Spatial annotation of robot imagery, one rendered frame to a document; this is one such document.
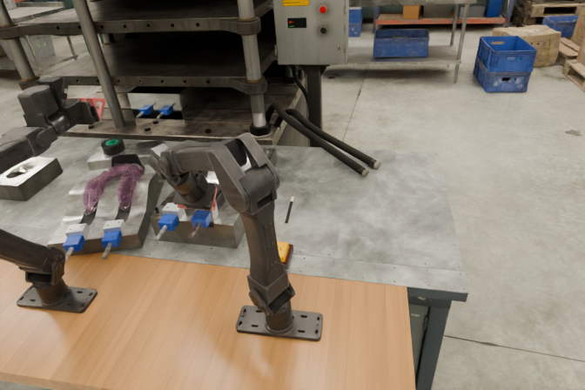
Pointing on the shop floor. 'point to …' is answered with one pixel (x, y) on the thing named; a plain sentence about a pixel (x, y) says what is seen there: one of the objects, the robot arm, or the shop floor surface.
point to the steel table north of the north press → (25, 10)
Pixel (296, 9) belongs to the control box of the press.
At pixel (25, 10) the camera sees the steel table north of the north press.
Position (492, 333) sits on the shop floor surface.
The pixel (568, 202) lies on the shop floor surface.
